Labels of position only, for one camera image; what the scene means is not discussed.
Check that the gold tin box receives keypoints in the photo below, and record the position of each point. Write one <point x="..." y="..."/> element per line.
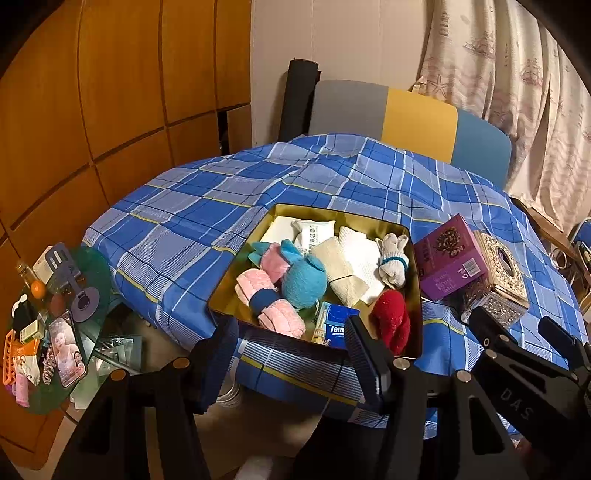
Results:
<point x="351" y="217"/>

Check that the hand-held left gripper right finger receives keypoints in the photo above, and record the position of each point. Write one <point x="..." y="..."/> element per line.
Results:
<point x="364" y="364"/>

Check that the grey yellow blue chair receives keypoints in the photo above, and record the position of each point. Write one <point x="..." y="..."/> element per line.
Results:
<point x="415" y="120"/>

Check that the smartphone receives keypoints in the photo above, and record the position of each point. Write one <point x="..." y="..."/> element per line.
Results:
<point x="67" y="350"/>

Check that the small glass bottle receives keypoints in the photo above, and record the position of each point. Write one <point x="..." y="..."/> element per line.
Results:
<point x="25" y="272"/>

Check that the purple cardboard box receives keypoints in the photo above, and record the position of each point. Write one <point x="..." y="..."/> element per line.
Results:
<point x="443" y="258"/>

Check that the soft white pack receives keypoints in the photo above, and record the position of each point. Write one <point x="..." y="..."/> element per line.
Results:
<point x="281" y="228"/>

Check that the beige sock bundle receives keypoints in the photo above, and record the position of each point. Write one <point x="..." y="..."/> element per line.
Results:
<point x="392" y="267"/>

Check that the ornate gold tissue box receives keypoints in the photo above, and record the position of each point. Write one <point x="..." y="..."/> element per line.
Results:
<point x="498" y="267"/>

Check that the blue plaid tablecloth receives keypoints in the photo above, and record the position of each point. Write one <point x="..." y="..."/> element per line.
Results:
<point x="184" y="207"/>

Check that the grey phone stand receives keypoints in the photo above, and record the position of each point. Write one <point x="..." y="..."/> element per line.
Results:
<point x="85" y="302"/>

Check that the orange fruit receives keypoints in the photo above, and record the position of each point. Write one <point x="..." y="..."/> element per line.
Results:
<point x="38" y="290"/>

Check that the ship print curtain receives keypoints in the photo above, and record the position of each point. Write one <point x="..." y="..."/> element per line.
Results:
<point x="508" y="69"/>

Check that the small white box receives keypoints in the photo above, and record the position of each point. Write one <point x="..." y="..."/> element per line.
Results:
<point x="44" y="267"/>

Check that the blue and pink plush toy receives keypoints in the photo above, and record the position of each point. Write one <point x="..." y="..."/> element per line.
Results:
<point x="300" y="281"/>

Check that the black rolled mat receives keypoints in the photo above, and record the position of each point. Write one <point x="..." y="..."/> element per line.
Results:
<point x="298" y="101"/>

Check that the orange plastic basket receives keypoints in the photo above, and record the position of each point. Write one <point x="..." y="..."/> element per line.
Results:
<point x="10" y="355"/>

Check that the red plush item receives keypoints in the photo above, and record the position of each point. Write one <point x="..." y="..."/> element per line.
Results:
<point x="392" y="323"/>

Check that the cream towel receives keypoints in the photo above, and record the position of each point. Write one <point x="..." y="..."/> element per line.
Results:
<point x="339" y="277"/>

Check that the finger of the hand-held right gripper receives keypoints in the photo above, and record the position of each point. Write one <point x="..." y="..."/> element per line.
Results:
<point x="565" y="344"/>
<point x="494" y="332"/>

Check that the green glass side table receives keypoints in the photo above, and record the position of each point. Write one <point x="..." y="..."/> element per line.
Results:
<point x="99" y="272"/>

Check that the blue tissue pack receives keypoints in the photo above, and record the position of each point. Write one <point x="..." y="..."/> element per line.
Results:
<point x="337" y="330"/>

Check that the blue folding chair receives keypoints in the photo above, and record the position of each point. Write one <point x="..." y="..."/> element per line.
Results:
<point x="582" y="235"/>

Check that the wooden wardrobe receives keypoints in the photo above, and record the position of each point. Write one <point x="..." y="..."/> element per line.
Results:
<point x="115" y="92"/>

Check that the pink towel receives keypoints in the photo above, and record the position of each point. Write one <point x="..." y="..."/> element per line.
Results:
<point x="277" y="318"/>

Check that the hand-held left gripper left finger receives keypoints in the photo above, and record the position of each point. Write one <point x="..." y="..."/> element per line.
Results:
<point x="221" y="364"/>

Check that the wooden desk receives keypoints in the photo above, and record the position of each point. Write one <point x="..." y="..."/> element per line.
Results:
<point x="540" y="221"/>

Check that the white waffle towel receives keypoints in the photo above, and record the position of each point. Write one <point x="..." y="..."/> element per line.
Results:
<point x="360" y="249"/>

